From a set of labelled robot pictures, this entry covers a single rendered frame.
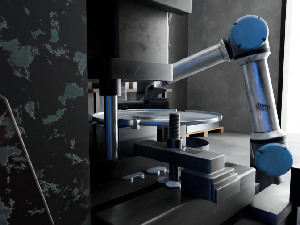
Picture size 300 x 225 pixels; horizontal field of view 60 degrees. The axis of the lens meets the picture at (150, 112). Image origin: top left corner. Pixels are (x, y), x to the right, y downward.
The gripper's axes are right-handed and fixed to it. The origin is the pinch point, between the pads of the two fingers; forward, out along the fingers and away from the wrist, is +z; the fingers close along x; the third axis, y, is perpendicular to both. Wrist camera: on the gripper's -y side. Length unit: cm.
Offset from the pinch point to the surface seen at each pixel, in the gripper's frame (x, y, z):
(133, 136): 1.8, -6.1, 26.7
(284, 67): -44, 279, -358
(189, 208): 8.5, 0.0, 40.9
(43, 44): -10, -15, 49
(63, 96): -5.7, -13.4, 47.6
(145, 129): 0.9, -3.8, 24.9
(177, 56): -79, 119, -499
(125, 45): -13.5, -7.4, 27.7
